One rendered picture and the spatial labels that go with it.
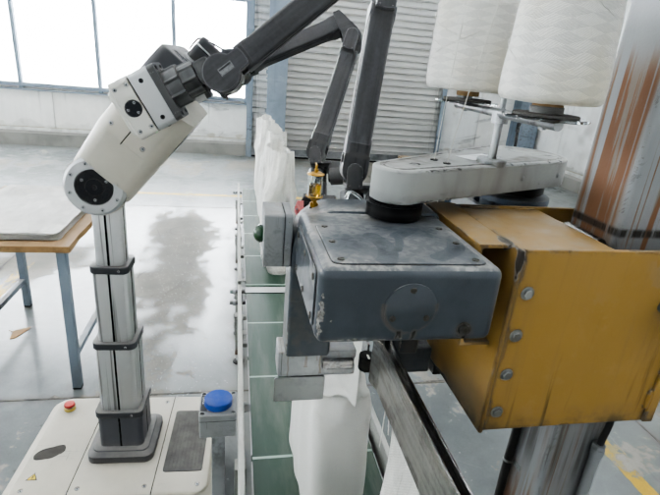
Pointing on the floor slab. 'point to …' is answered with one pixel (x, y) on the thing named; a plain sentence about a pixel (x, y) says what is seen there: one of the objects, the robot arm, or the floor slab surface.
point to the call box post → (217, 466)
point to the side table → (60, 286)
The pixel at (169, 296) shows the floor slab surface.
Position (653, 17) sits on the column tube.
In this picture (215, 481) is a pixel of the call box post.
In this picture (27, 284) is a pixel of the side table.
